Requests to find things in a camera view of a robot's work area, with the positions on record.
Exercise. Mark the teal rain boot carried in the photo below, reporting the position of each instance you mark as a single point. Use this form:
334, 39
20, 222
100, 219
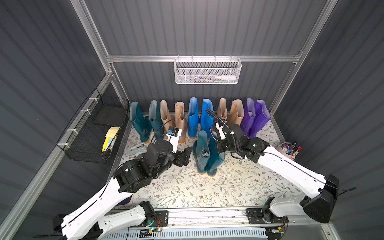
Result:
140, 123

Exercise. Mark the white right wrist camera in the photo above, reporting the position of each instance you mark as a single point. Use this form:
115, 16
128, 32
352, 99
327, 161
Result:
219, 128

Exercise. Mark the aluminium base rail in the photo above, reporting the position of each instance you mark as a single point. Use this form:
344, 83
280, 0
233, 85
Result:
192, 218

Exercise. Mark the yellow sticky notes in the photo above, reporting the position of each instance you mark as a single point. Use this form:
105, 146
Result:
109, 138

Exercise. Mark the blue rain boot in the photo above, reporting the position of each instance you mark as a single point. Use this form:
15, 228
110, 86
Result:
193, 117
206, 120

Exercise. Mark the pink pen cup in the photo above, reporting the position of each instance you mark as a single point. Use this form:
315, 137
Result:
291, 149

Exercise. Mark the white tube in basket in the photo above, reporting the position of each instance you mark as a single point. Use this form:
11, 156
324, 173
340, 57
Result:
226, 78

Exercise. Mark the white vent grille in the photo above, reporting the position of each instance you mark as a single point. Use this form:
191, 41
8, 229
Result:
190, 234

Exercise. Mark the white wire wall basket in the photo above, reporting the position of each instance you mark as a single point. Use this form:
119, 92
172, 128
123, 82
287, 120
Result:
202, 71

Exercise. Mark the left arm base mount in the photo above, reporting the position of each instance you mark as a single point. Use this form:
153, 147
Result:
160, 219

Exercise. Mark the beige rain boot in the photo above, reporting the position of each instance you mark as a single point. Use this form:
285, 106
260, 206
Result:
222, 109
181, 121
167, 119
236, 112

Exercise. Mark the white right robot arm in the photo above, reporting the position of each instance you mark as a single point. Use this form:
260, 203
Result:
318, 194

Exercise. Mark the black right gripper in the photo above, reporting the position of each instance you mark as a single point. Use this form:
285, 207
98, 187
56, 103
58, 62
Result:
221, 144

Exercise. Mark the purple rain boot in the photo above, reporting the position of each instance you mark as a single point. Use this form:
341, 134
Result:
261, 118
249, 116

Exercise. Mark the small light blue box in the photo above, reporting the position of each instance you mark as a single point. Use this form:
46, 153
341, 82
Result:
138, 149

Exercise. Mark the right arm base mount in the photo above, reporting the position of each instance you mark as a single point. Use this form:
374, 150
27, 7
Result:
265, 215

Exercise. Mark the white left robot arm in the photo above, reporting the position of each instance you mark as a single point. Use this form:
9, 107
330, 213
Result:
92, 220

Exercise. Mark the black wire side basket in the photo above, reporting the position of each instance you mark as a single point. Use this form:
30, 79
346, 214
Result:
84, 137

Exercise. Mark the teal rain boot back row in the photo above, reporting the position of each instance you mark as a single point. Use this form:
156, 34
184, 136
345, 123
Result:
155, 119

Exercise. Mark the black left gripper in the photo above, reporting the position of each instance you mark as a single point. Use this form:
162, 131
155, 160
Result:
182, 157

